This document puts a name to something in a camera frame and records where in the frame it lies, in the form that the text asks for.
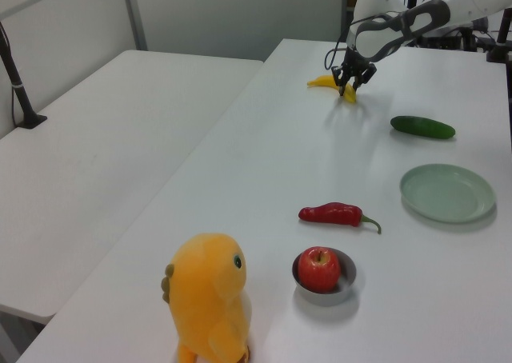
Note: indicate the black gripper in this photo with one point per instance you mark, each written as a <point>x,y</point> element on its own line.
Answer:
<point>354,65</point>

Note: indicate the yellow banana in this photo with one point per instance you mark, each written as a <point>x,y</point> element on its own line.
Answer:
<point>322,81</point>

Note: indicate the green cucumber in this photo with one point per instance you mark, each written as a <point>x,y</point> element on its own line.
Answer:
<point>422,127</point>

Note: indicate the red chili pepper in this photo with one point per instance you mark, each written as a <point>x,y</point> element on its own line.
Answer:
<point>332,214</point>

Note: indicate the red apple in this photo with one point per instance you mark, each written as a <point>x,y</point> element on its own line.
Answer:
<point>319,269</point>

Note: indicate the small grey metal bowl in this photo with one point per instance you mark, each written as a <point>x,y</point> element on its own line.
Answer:
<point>320,299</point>

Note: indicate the orange plush toy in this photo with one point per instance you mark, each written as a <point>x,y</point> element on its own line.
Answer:
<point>208,283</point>

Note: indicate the white adjacent table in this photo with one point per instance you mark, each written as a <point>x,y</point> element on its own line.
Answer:
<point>100,159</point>

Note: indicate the black pole with white band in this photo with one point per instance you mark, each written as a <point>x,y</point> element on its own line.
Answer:
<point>18,87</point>

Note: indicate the black camera stand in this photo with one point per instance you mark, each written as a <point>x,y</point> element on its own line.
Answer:
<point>502,31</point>

